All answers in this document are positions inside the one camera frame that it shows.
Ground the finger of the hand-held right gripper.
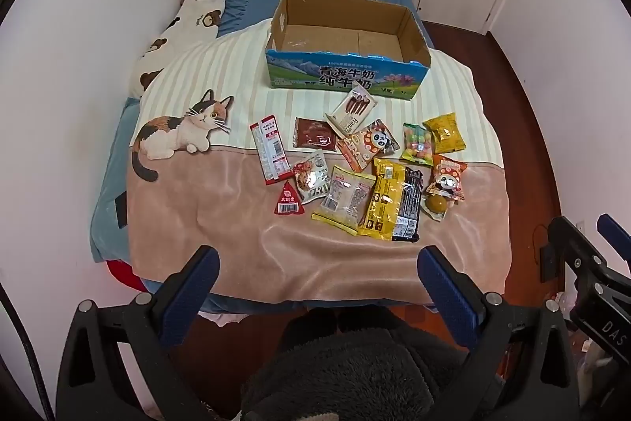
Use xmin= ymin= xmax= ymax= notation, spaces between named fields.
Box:
xmin=597 ymin=214 xmax=631 ymax=261
xmin=548 ymin=216 xmax=607 ymax=298

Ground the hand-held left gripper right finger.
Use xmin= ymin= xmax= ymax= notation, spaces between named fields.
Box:
xmin=417 ymin=245 xmax=577 ymax=421

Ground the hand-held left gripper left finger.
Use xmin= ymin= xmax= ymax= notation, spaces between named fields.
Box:
xmin=55 ymin=245 xmax=221 ymax=421

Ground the black snack packet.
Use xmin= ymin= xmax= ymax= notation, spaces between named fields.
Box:
xmin=392 ymin=165 xmax=424 ymax=243

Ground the large yellow snack packet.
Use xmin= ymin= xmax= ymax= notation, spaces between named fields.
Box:
xmin=357 ymin=157 xmax=410 ymax=240

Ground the red triangular snack packet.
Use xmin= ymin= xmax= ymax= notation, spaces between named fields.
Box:
xmin=273 ymin=180 xmax=307 ymax=219

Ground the clear yellow-edged snack packet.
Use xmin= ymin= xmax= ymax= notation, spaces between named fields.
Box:
xmin=310 ymin=165 xmax=378 ymax=235

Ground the small yellow snack packet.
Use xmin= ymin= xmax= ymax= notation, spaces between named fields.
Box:
xmin=423 ymin=112 xmax=467 ymax=154

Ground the white nut snack packet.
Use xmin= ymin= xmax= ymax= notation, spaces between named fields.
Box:
xmin=291 ymin=150 xmax=330 ymax=205

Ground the large orange panda packet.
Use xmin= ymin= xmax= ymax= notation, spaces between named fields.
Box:
xmin=351 ymin=119 xmax=400 ymax=170

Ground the white wafer roll packet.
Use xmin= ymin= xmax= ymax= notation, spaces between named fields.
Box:
xmin=324 ymin=86 xmax=378 ymax=137

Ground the cardboard box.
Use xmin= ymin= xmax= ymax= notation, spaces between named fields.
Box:
xmin=265 ymin=0 xmax=432 ymax=97

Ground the red item under bed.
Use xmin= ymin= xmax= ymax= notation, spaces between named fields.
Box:
xmin=106 ymin=259 xmax=146 ymax=291

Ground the cat printed blanket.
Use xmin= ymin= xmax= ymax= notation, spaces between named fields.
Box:
xmin=125 ymin=17 xmax=516 ymax=308

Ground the clear braised egg packet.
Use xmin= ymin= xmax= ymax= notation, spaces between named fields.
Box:
xmin=424 ymin=193 xmax=450 ymax=221

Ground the small orange panda packet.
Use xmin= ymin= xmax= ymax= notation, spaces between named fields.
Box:
xmin=426 ymin=155 xmax=468 ymax=202

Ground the person's dark fluffy clothing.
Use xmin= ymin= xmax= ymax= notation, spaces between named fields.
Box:
xmin=239 ymin=305 xmax=494 ymax=421

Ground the green colourful candy packet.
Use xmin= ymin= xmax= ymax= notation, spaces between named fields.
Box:
xmin=400 ymin=122 xmax=435 ymax=164

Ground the red white stick packet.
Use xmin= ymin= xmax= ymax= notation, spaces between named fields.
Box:
xmin=250 ymin=116 xmax=293 ymax=186

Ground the brown snack packet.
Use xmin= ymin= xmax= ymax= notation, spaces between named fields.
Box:
xmin=293 ymin=116 xmax=337 ymax=150

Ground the bear print pillow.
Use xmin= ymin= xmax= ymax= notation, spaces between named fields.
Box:
xmin=129 ymin=0 xmax=228 ymax=100

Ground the blue bed sheet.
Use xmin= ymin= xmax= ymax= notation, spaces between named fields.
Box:
xmin=89 ymin=0 xmax=435 ymax=318

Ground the dark wall outlet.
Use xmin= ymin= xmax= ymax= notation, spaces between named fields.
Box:
xmin=540 ymin=243 xmax=560 ymax=281

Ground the black cable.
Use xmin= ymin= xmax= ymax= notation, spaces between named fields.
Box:
xmin=0 ymin=283 xmax=55 ymax=421

